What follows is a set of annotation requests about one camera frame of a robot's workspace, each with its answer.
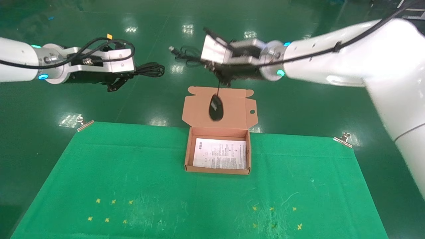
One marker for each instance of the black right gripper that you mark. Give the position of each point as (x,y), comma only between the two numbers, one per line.
(245,72)

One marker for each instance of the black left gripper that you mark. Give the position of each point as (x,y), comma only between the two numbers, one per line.
(86,78)

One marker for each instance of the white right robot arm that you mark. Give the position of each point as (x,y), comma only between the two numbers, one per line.
(365,56)

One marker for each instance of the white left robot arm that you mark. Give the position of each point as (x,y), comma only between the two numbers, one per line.
(16,56)

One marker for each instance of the brown cardboard box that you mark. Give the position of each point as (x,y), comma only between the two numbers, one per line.
(232,106)

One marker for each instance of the silver binder clip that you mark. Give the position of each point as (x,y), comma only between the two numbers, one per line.
(342,140)
(85,125)

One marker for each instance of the white printed leaflet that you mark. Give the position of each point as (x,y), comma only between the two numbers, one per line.
(219,154)

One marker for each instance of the green cloth mat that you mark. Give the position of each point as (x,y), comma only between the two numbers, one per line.
(199,199)

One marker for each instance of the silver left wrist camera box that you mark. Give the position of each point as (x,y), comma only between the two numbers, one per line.
(123,63)

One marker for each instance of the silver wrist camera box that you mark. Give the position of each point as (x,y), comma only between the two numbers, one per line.
(212,53)
(123,63)

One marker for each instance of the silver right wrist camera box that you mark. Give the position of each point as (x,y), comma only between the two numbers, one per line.
(212,53)

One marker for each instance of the white metal frame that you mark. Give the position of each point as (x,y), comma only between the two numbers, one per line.
(416,10)

